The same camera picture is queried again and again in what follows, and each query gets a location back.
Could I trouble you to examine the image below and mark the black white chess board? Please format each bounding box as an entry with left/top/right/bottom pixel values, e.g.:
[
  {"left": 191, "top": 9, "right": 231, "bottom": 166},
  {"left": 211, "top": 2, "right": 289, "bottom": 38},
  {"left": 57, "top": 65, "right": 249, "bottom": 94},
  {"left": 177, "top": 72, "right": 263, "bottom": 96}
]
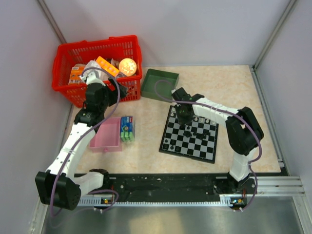
[{"left": 159, "top": 105, "right": 219, "bottom": 164}]

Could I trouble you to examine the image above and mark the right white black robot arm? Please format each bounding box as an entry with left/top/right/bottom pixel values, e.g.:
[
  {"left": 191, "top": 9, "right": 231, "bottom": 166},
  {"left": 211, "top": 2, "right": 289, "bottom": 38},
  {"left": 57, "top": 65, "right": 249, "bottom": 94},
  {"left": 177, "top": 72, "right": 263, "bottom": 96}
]
[{"left": 172, "top": 88, "right": 264, "bottom": 193}]

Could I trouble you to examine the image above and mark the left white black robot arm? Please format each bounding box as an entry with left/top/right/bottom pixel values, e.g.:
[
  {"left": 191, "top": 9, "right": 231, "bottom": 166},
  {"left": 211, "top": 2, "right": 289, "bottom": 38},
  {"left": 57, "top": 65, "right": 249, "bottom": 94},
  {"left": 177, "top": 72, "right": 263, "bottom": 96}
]
[{"left": 35, "top": 67, "right": 127, "bottom": 210}]

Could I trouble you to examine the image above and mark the orange punched cardboard box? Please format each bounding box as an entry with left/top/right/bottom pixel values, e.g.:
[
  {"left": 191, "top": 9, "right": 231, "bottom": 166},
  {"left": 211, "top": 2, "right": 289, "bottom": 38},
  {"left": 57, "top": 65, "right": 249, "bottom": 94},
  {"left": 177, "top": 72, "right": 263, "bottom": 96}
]
[{"left": 96, "top": 56, "right": 120, "bottom": 77}]

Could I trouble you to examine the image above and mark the orange round ball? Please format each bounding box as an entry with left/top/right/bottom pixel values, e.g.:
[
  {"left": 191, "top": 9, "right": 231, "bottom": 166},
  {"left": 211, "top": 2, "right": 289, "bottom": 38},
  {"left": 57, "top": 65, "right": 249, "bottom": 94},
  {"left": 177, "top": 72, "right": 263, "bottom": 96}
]
[{"left": 118, "top": 58, "right": 137, "bottom": 77}]

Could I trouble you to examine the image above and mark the blue green packaged item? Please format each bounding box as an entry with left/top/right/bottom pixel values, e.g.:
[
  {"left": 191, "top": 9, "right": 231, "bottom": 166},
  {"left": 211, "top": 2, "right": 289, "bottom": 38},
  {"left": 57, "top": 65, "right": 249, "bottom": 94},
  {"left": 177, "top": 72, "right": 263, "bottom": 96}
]
[{"left": 120, "top": 116, "right": 135, "bottom": 142}]

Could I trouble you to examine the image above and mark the white plastic bag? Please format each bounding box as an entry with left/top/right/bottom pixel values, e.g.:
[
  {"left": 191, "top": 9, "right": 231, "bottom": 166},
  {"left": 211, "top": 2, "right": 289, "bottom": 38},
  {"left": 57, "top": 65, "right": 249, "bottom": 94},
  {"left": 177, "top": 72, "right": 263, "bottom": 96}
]
[{"left": 80, "top": 60, "right": 104, "bottom": 84}]

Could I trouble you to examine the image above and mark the dark green open box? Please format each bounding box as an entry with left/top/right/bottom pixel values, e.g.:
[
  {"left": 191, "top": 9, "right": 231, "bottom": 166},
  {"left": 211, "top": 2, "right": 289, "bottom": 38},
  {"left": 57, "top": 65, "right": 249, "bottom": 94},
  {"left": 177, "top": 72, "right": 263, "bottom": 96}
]
[{"left": 141, "top": 68, "right": 179, "bottom": 101}]

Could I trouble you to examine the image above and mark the pink open drawer box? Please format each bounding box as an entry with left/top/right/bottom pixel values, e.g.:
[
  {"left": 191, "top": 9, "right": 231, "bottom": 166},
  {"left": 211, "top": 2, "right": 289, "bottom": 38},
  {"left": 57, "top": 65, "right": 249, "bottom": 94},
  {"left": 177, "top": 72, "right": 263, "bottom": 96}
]
[{"left": 89, "top": 117, "right": 122, "bottom": 153}]

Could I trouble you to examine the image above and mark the small orange carton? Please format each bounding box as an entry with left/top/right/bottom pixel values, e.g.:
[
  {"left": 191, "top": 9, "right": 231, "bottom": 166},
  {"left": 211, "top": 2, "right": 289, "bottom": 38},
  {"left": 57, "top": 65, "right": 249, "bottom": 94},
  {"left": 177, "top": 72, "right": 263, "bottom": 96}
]
[{"left": 68, "top": 64, "right": 85, "bottom": 85}]

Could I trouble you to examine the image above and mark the red plastic shopping basket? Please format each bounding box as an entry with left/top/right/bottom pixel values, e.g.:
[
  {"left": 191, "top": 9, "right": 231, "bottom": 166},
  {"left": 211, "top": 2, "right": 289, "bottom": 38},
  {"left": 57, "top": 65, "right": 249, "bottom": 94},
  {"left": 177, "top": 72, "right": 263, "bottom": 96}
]
[{"left": 52, "top": 35, "right": 143, "bottom": 108}]

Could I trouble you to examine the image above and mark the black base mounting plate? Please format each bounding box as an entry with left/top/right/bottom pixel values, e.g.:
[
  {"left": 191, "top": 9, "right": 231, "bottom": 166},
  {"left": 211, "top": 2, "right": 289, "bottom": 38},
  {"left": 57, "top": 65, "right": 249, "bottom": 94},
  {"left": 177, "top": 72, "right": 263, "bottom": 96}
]
[{"left": 75, "top": 172, "right": 258, "bottom": 203}]

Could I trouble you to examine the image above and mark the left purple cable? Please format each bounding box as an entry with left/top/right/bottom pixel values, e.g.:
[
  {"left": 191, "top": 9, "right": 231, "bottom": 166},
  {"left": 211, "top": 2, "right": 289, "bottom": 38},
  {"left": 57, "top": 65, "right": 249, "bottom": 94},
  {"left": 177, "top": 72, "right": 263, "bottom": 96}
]
[{"left": 49, "top": 68, "right": 120, "bottom": 217}]

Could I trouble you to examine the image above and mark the purple cable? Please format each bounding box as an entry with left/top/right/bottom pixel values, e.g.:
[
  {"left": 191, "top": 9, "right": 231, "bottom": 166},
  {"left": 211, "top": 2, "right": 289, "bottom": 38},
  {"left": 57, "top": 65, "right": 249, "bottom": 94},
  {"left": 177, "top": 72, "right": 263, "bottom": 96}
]
[
  {"left": 49, "top": 68, "right": 120, "bottom": 217},
  {"left": 155, "top": 80, "right": 263, "bottom": 212}
]

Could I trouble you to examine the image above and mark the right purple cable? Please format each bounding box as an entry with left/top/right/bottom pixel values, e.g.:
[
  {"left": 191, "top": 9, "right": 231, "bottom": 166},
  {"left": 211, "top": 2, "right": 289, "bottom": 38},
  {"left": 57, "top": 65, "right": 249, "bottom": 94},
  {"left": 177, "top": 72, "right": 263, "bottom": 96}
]
[{"left": 155, "top": 80, "right": 263, "bottom": 212}]

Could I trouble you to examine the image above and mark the white slotted cable duct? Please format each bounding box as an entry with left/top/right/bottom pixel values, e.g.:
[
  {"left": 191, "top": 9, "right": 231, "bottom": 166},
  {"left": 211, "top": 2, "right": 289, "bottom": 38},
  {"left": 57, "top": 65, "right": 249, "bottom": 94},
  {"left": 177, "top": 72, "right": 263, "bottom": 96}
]
[{"left": 78, "top": 195, "right": 247, "bottom": 208}]

